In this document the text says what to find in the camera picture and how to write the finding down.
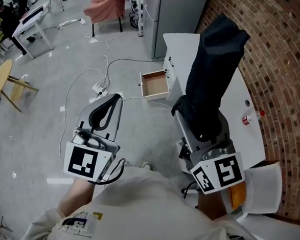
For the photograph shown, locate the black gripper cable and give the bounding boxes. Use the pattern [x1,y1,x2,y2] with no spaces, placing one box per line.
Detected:
[88,155,127,186]

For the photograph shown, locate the grey refrigerator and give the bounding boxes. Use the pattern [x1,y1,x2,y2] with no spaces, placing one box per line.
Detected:
[138,0,209,63]

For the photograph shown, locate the round wooden table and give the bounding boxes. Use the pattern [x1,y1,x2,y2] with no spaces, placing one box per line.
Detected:
[0,58,41,115]

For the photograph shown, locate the white power strip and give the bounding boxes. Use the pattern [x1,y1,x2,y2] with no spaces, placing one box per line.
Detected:
[57,16,87,31]
[91,79,110,98]

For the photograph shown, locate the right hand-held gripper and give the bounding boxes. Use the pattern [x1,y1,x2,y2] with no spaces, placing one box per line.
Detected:
[166,96,250,198]

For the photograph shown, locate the white table frame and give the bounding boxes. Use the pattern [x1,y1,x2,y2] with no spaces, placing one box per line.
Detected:
[10,0,58,61]

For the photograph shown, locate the white desk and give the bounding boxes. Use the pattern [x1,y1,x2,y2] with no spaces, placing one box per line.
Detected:
[152,31,275,200]

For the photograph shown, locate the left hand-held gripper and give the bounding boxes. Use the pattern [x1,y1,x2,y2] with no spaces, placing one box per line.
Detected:
[63,90,125,186]

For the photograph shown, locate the white shelf rack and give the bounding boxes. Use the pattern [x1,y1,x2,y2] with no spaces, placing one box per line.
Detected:
[125,0,147,37]

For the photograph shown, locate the white floor cable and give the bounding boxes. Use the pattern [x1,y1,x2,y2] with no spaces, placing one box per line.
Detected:
[80,34,113,89]
[58,66,107,165]

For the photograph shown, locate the clear bottle red cap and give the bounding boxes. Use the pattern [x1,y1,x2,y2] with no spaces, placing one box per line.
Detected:
[251,109,266,123]

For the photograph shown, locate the person's right forearm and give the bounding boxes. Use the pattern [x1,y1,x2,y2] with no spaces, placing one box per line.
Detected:
[196,189,229,222]

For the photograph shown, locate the pink armchair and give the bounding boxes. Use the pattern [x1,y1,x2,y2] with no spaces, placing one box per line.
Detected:
[81,0,129,40]

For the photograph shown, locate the white plastic chair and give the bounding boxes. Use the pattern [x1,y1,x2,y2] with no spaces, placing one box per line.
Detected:
[234,158,300,240]

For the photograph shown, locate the red tape roll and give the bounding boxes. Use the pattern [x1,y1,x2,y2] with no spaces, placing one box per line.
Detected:
[242,114,254,127]

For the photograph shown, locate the person's left forearm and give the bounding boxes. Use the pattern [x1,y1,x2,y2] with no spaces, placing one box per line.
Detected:
[56,174,106,221]

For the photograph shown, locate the wooden drawer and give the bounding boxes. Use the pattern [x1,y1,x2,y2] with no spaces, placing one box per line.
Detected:
[137,68,173,102]

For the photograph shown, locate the orange bag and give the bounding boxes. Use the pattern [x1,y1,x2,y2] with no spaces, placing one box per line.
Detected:
[226,180,246,211]

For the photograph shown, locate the person's white shirt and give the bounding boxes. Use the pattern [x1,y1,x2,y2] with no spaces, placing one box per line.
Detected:
[20,154,269,240]

